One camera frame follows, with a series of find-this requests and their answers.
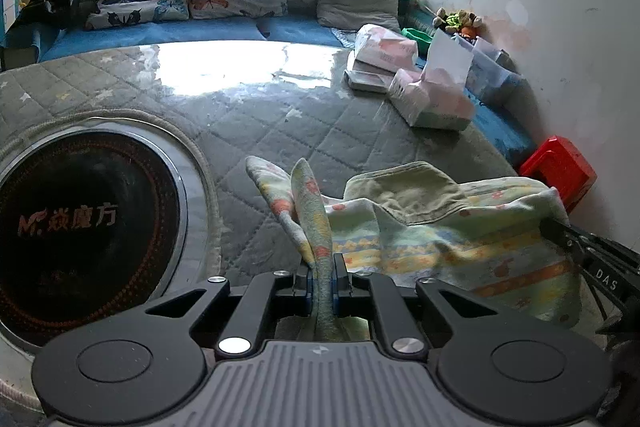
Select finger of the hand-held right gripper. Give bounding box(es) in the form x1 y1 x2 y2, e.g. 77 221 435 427
539 217 601 269

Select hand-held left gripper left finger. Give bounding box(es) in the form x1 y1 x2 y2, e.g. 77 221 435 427
145 254 317 355

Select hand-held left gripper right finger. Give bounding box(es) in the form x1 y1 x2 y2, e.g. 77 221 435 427
330 253 496 353

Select patterned green shirt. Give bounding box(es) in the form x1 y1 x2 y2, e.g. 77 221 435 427
245 155 583 343

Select red plastic stool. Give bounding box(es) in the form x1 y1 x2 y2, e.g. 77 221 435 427
518 135 598 214

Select grey quilted star table cover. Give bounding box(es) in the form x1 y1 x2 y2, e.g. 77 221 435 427
0 42 521 408

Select tissue box with paper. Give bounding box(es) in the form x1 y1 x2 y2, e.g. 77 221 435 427
387 66 476 131

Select clear plastic box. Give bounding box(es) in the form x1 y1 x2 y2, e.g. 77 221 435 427
465 36 523 102

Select white paper sheet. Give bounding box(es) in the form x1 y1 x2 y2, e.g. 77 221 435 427
425 29 476 86

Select round black induction cooktop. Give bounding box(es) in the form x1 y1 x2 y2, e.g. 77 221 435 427
0 109 223 403

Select flat grey device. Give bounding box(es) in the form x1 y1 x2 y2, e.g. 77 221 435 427
344 68 396 94

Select small brown plush toys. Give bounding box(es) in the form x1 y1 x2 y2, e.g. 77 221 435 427
432 7 486 38

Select green plastic basin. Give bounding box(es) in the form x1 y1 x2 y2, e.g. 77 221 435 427
401 27 435 46

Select pink tissue pack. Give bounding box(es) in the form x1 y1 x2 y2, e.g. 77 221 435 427
352 23 419 68

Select grey cushion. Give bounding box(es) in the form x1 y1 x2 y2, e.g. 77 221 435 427
316 0 401 32

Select blue white toy box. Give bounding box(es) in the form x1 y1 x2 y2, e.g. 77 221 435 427
0 0 25 32

